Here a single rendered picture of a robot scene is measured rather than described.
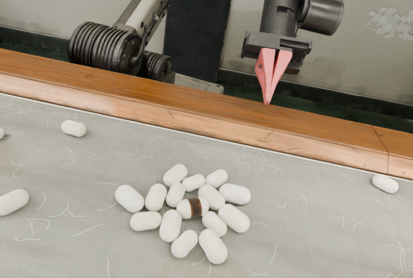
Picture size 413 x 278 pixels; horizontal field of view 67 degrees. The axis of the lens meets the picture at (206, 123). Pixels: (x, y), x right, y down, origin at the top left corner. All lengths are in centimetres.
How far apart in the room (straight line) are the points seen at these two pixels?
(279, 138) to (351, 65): 211
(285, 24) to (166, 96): 22
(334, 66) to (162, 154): 220
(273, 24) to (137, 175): 30
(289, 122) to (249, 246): 25
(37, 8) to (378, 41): 253
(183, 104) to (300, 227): 26
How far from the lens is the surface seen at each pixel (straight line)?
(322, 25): 57
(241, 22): 236
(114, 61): 70
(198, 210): 35
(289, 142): 50
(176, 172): 38
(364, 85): 268
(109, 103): 52
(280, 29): 51
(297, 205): 42
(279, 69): 48
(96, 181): 40
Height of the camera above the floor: 101
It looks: 32 degrees down
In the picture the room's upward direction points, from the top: 11 degrees clockwise
